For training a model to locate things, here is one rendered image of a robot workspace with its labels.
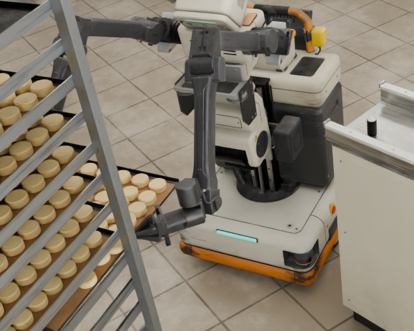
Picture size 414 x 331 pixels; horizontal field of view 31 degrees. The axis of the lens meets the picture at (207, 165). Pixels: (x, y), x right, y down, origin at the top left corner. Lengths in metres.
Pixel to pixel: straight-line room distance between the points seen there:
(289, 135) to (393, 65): 1.84
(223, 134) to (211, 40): 0.78
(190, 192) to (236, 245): 1.16
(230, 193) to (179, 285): 0.45
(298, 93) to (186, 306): 0.99
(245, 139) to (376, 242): 0.61
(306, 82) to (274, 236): 0.62
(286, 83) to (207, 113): 0.90
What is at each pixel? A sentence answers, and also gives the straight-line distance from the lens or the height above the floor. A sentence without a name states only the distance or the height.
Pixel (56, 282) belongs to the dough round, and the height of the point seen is 1.06.
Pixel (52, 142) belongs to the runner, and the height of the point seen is 1.42.
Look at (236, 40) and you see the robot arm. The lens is 2.26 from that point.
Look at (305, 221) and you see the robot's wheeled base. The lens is 3.05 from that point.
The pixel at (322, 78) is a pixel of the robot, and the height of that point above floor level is 0.80.
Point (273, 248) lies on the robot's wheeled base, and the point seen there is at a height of 0.23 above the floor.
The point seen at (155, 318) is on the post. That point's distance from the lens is 2.15.
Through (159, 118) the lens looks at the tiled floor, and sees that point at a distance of 4.38.
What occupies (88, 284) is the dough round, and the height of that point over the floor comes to 1.00.
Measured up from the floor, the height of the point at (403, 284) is 0.38.
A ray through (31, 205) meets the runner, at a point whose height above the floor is 1.33.
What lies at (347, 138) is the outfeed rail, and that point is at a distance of 2.43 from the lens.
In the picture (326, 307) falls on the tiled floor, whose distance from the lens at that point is 3.09.
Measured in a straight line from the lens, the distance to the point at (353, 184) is 2.51.
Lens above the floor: 2.27
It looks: 36 degrees down
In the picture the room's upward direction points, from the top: 11 degrees counter-clockwise
